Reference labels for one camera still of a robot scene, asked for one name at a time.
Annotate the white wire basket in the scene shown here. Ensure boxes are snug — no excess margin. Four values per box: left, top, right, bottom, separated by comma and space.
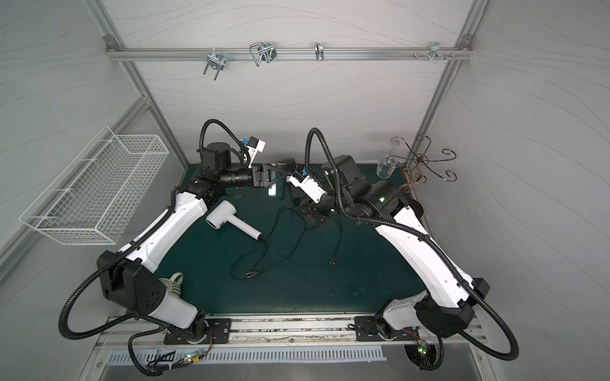
19, 126, 169, 245

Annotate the green hair dryer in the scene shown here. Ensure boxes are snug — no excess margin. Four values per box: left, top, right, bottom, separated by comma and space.
262, 160, 296, 202

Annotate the metal double hook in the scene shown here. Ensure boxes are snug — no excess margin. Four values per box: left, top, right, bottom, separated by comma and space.
249, 41, 277, 67

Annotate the small metal hook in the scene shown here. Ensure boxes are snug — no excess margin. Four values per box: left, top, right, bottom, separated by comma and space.
314, 42, 324, 62

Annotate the metal hook clamp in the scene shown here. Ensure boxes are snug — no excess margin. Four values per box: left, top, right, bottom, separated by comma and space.
203, 49, 226, 81

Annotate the green table mat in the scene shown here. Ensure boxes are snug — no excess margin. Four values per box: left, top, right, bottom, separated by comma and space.
157, 188, 424, 314

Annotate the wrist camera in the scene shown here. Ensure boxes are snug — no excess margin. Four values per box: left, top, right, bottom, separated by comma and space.
287, 172, 327, 204
242, 137, 266, 168

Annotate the copper wire glass rack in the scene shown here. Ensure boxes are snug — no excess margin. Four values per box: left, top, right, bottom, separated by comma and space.
397, 134, 458, 195

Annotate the clear wine glass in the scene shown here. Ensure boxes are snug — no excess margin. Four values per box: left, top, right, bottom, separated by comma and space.
376, 137, 407, 179

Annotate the right metal hook bracket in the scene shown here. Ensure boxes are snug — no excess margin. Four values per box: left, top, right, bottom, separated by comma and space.
413, 42, 455, 61

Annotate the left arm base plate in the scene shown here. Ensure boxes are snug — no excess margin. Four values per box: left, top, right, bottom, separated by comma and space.
164, 317, 232, 345

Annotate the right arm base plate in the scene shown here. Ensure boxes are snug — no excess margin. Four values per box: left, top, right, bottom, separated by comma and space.
347, 316, 418, 342

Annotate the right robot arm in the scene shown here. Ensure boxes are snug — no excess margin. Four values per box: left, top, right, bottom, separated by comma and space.
303, 128, 519, 371

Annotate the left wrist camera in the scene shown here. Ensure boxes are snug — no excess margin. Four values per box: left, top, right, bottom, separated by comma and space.
242, 137, 266, 168

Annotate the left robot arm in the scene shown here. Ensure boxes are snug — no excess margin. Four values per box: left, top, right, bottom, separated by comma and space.
58, 119, 267, 344

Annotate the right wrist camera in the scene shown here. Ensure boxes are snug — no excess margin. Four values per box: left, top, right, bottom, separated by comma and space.
287, 172, 327, 204

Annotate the white slotted cable duct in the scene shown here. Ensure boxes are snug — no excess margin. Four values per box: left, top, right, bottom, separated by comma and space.
106, 345, 387, 366

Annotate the white hair dryer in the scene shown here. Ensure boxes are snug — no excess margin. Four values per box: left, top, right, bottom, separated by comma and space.
206, 200, 262, 240

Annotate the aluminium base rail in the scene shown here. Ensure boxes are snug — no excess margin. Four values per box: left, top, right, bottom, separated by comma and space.
94, 313, 488, 350

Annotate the horizontal aluminium rail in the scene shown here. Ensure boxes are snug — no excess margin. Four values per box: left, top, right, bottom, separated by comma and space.
106, 45, 474, 62

